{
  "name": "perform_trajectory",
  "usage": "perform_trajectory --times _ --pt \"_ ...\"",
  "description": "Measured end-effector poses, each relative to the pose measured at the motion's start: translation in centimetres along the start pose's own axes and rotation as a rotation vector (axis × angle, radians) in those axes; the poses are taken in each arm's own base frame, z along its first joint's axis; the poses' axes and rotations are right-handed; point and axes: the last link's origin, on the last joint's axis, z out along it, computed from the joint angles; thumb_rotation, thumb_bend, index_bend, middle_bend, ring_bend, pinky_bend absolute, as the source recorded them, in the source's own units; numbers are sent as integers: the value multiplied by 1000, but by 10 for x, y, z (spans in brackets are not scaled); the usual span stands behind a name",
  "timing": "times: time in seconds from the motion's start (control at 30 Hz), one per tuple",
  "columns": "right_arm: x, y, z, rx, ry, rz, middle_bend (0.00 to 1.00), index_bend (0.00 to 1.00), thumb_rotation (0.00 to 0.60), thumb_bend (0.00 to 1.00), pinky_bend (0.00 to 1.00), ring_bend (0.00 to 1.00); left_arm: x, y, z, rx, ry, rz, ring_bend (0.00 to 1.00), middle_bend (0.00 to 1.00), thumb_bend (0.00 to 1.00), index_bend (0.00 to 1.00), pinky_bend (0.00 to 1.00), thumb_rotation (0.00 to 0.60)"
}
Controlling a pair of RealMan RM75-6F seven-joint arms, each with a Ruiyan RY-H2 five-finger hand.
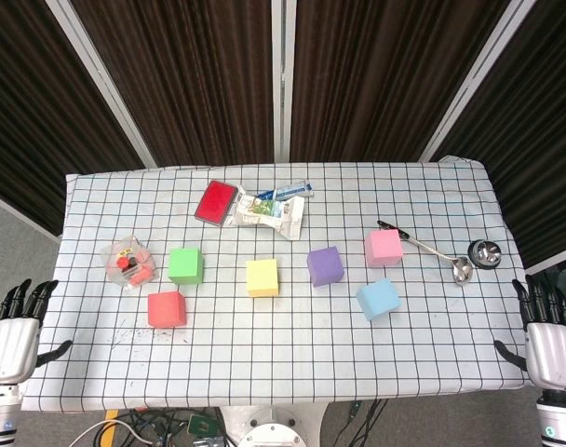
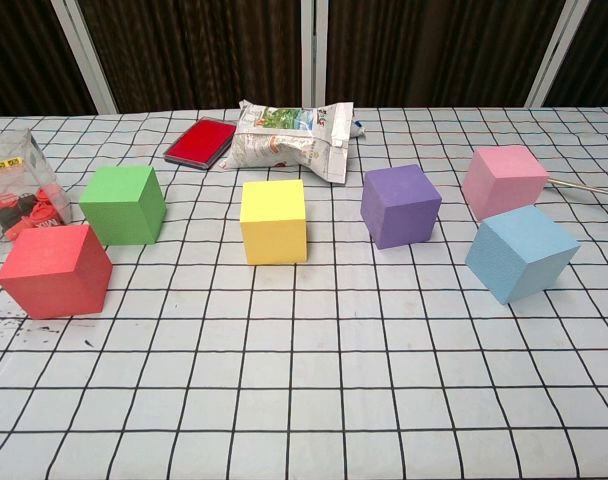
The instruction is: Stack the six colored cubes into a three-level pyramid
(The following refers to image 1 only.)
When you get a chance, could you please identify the plastic bag of small items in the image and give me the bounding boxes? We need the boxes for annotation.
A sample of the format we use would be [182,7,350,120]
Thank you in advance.
[100,235,159,291]

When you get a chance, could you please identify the tangled black floor cables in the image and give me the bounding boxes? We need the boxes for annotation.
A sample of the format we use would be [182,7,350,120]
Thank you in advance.
[119,405,228,447]
[343,398,391,447]

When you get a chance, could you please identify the red ink pad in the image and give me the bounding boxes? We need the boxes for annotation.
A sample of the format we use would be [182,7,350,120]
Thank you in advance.
[194,179,240,228]

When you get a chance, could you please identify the blue foam cube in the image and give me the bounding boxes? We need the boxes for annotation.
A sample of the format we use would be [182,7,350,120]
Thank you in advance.
[356,278,402,322]

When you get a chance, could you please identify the purple foam cube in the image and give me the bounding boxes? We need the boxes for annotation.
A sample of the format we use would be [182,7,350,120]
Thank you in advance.
[306,246,344,288]

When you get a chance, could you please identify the red foam cube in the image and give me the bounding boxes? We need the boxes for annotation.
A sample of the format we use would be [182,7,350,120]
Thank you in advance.
[147,291,188,330]

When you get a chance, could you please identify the green circuit board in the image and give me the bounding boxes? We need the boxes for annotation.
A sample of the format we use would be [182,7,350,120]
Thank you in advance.
[187,413,215,437]

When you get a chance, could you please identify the metal spoon black handle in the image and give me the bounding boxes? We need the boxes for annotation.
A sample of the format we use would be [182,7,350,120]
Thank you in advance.
[376,220,475,286]

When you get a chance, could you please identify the small metal cup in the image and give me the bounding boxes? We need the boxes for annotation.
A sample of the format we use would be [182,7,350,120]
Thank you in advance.
[466,239,502,271]

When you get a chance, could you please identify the pink foam cube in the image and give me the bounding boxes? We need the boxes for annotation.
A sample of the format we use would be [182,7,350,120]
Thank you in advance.
[363,229,404,269]

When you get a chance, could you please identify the crumpled white snack bag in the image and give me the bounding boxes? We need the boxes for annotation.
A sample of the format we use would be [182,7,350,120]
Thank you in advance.
[225,185,306,241]

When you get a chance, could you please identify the dark brown partition panel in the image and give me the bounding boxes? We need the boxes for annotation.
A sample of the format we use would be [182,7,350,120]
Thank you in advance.
[429,0,566,276]
[0,0,158,243]
[290,0,515,163]
[71,0,276,168]

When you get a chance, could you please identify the yellow foam cube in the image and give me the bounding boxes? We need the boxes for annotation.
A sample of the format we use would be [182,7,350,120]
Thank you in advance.
[245,258,280,298]

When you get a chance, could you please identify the white floor cable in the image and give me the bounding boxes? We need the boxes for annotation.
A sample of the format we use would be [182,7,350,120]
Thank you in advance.
[73,418,154,447]

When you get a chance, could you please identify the green foam cube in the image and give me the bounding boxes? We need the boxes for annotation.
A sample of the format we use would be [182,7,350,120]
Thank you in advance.
[168,247,205,286]

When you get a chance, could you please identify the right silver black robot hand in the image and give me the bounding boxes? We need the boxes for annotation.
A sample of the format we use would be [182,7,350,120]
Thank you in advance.
[493,274,566,390]

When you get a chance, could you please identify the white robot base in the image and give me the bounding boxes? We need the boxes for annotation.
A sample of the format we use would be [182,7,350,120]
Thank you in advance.
[217,402,333,447]

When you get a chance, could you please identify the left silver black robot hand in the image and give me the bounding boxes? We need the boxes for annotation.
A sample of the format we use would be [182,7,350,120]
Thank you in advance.
[0,278,74,386]

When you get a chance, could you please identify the blue white tube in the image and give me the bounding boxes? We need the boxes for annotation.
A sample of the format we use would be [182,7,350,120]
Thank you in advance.
[256,181,315,202]

